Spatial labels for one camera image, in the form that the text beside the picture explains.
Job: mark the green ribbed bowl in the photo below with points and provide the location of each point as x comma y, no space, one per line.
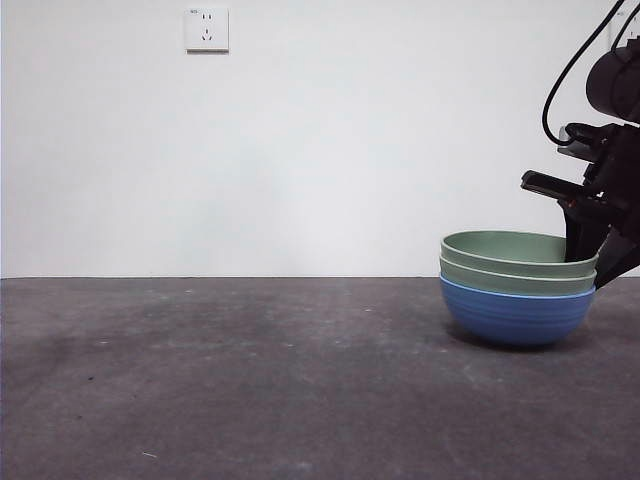
500,281
500,245

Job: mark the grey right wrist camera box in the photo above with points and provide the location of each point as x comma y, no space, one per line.
567,134

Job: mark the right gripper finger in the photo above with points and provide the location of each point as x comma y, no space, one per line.
582,235
619,260

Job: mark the blue ribbed bowl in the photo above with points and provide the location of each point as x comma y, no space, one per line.
515,320

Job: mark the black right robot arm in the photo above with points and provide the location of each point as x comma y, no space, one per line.
615,82

